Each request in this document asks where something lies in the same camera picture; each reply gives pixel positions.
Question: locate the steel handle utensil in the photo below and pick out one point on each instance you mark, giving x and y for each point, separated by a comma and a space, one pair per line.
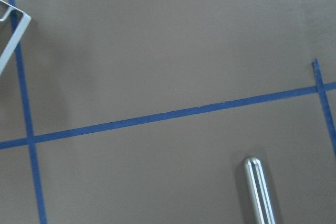
258, 190

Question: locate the white wire cup rack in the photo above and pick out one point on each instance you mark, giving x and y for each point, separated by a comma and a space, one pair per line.
17, 33

